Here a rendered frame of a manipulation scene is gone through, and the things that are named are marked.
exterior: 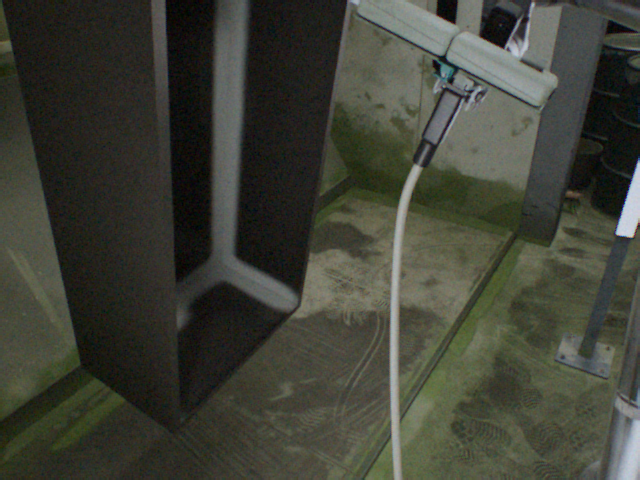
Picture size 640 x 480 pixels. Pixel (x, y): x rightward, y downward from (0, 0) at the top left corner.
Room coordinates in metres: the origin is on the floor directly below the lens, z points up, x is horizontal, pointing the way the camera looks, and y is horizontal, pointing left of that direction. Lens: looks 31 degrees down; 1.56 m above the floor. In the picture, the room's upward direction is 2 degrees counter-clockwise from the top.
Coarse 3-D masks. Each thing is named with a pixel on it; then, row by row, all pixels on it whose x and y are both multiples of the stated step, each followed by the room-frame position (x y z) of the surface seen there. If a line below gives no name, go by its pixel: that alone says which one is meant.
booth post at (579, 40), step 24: (576, 24) 2.44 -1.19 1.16; (600, 24) 2.38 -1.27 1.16; (576, 48) 2.42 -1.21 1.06; (600, 48) 2.48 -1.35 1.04; (552, 72) 2.47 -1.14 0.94; (576, 72) 2.41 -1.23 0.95; (552, 96) 2.46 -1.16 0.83; (576, 96) 2.40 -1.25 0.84; (552, 120) 2.45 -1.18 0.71; (576, 120) 2.38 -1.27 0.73; (552, 144) 2.43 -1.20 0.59; (576, 144) 2.46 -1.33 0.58; (552, 168) 2.42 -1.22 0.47; (528, 192) 2.47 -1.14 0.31; (552, 192) 2.40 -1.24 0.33; (528, 216) 2.46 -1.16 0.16; (552, 216) 2.39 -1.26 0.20; (528, 240) 2.44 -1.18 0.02; (552, 240) 2.42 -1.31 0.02
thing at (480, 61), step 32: (352, 0) 0.85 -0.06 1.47; (384, 0) 0.81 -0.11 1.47; (384, 32) 0.81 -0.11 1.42; (416, 32) 0.78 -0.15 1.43; (448, 32) 0.76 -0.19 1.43; (480, 64) 0.73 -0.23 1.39; (512, 64) 0.71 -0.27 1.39; (544, 64) 0.70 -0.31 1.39; (448, 96) 0.76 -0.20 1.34; (512, 96) 0.70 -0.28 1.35; (544, 96) 0.68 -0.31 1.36; (448, 128) 0.76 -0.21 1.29; (416, 160) 0.78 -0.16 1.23
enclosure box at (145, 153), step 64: (64, 0) 0.85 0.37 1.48; (128, 0) 0.78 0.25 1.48; (192, 0) 1.33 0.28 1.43; (256, 0) 1.41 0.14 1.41; (320, 0) 1.31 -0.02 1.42; (64, 64) 0.88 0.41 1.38; (128, 64) 0.79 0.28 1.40; (192, 64) 1.35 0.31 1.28; (256, 64) 1.42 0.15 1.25; (320, 64) 1.31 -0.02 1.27; (64, 128) 0.90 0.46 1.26; (128, 128) 0.81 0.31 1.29; (192, 128) 1.37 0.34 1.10; (256, 128) 1.43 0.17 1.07; (320, 128) 1.32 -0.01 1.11; (64, 192) 0.94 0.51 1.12; (128, 192) 0.83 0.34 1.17; (192, 192) 1.39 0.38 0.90; (256, 192) 1.45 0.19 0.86; (64, 256) 0.98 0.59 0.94; (128, 256) 0.86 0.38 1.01; (192, 256) 1.41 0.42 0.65; (256, 256) 1.46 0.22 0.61; (128, 320) 0.89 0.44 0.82; (192, 320) 1.26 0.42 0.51; (256, 320) 1.29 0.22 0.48; (128, 384) 0.93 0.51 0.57; (192, 384) 1.02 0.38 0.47
